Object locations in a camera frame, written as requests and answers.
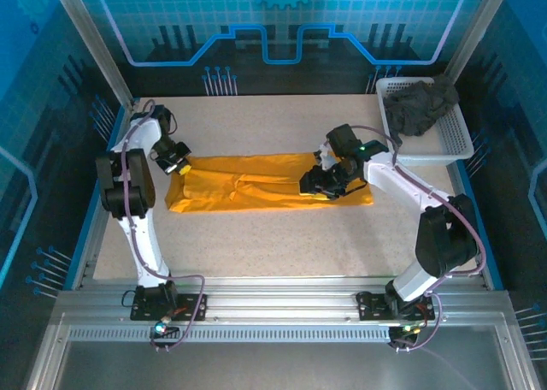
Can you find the yellow t-shirt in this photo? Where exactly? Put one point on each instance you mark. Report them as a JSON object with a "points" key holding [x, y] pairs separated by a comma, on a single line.
{"points": [[256, 184]]}

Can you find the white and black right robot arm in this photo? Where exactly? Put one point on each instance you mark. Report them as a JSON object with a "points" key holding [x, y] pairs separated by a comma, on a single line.
{"points": [[406, 189]]}

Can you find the dark grey t-shirt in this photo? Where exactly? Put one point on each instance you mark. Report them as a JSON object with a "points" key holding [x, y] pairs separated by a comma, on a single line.
{"points": [[416, 108]]}

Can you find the blue table edge trim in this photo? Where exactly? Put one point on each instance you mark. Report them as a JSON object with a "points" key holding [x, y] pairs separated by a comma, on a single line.
{"points": [[459, 180], [83, 253]]}

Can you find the white plastic basket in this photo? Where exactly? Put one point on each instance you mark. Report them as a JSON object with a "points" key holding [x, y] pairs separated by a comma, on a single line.
{"points": [[455, 133]]}

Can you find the slotted aluminium strip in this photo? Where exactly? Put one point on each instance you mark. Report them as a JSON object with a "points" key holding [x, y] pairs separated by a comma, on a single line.
{"points": [[265, 334]]}

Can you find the small black led board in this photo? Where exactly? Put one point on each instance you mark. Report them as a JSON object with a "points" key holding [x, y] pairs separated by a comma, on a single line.
{"points": [[404, 334], [162, 332]]}

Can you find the grey metal base panel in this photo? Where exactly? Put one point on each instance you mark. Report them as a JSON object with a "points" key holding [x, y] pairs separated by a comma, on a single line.
{"points": [[273, 364]]}

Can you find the aluminium frame rail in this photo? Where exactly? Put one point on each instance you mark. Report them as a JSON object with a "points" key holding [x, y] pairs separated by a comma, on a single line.
{"points": [[278, 298]]}

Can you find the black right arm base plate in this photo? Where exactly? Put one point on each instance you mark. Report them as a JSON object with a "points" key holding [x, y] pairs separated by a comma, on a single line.
{"points": [[372, 306]]}

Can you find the aluminium frame post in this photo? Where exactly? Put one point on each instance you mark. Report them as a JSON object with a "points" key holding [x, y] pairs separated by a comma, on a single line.
{"points": [[94, 52], [478, 26]]}

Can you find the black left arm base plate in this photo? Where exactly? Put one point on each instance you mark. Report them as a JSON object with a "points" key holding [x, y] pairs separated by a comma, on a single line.
{"points": [[192, 306]]}

